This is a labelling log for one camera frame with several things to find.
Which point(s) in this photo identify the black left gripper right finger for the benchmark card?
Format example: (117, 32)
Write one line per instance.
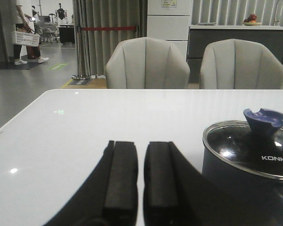
(175, 193)

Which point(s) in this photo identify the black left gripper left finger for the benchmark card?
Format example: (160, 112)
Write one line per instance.
(109, 195)

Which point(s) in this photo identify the dark blue saucepan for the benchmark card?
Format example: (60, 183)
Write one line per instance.
(260, 192)

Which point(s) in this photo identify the glass pot lid blue knob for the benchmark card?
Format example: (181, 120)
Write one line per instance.
(254, 145)

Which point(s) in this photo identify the left beige armchair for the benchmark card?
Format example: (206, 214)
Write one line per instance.
(147, 63)

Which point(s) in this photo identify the beige armchair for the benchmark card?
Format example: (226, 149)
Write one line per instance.
(147, 63)
(240, 64)

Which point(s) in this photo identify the right beige armchair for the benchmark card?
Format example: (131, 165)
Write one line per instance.
(240, 64)

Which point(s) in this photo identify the grey curtain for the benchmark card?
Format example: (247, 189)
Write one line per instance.
(94, 48)

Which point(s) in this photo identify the red barrier belt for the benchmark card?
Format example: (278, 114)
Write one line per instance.
(123, 28)

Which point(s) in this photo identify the white cabinet drawers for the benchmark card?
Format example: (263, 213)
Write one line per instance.
(169, 20)

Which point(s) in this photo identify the white plastic basket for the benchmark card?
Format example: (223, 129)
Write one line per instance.
(25, 39)

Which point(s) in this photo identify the fruit plate on counter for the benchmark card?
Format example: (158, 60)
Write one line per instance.
(251, 21)

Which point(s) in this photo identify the person carrying basket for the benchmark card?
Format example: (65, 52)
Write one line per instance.
(21, 25)

